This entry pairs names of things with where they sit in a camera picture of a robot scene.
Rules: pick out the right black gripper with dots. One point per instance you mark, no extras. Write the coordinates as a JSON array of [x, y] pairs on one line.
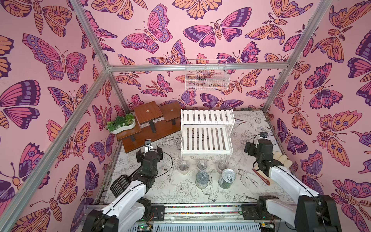
[[249, 147]]

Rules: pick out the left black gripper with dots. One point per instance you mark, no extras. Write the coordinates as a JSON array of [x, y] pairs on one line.
[[158, 155]]

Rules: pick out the yellow seed jar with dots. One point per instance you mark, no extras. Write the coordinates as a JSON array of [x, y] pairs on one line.
[[184, 167]]

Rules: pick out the green watermelon can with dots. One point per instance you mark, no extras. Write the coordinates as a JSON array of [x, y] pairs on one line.
[[227, 178]]

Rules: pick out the white purple label can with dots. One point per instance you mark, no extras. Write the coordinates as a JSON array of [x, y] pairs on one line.
[[202, 179]]

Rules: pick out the white wooden slatted shelf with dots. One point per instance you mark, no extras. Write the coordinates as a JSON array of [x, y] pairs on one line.
[[207, 132]]

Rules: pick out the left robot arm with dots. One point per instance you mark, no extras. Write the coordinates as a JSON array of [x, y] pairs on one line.
[[130, 204]]

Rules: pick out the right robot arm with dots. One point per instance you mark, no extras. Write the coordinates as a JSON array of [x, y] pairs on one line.
[[312, 211]]

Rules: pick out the beige work glove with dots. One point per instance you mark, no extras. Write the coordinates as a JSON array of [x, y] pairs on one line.
[[282, 158]]

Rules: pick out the black slotted scoop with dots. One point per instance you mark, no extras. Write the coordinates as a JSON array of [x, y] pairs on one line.
[[120, 185]]

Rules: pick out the brown wooden tiered stand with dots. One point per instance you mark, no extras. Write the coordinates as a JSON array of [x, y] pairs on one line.
[[153, 122]]

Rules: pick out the green plant in white pot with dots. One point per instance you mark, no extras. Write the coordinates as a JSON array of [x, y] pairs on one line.
[[121, 123]]

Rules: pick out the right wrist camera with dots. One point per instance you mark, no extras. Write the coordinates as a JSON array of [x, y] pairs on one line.
[[263, 135]]

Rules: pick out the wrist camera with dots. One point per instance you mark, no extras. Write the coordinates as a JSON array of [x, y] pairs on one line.
[[148, 146], [263, 135]]

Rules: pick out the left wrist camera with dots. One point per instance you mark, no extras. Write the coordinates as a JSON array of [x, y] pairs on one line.
[[148, 146]]

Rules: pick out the white wire basket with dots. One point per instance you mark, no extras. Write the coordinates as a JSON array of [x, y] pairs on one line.
[[206, 76]]

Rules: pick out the aluminium frame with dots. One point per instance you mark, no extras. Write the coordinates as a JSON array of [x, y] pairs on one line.
[[22, 198]]

